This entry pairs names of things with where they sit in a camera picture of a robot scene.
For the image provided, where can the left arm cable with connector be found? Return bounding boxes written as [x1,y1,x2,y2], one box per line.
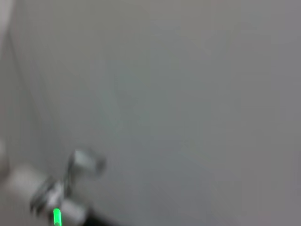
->
[63,148,107,196]

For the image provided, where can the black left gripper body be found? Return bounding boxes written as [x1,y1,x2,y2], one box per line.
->
[85,212,123,226]

